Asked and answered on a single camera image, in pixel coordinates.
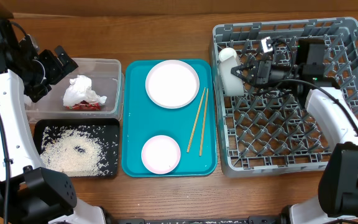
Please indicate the grey dishwasher rack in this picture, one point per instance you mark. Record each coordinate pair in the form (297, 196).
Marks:
(271, 134)

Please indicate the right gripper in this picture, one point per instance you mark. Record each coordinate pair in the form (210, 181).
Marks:
(261, 74)

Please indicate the pink bowl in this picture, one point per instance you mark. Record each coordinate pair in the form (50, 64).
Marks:
(160, 154)

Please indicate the small grey bowl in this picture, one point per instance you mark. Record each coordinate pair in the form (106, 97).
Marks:
(232, 85)

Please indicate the clear plastic bin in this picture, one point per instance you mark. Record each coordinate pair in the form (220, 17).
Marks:
(107, 80)

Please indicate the wooden chopstick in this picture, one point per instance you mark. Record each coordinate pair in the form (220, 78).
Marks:
(204, 120)
(195, 121)

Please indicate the black plastic tray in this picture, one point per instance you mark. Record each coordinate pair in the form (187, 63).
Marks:
(39, 124)

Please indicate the white paper cup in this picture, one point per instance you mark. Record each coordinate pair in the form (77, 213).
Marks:
(226, 53)

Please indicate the white napkin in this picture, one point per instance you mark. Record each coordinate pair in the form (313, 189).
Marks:
(80, 89)

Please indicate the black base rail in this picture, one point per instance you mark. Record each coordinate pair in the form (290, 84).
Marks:
(258, 219)

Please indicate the teal serving tray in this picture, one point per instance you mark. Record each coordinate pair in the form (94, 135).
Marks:
(143, 119)

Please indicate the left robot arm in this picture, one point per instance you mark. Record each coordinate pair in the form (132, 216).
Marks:
(30, 192)

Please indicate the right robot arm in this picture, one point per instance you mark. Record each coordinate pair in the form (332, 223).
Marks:
(322, 98)

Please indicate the white round plate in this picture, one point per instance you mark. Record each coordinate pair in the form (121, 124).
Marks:
(172, 84)

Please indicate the pile of rice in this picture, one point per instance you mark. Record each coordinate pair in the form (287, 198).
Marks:
(73, 152)

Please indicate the red snack wrapper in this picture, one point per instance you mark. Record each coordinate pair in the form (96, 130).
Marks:
(85, 106)

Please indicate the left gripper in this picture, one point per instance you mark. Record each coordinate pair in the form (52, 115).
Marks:
(57, 70)

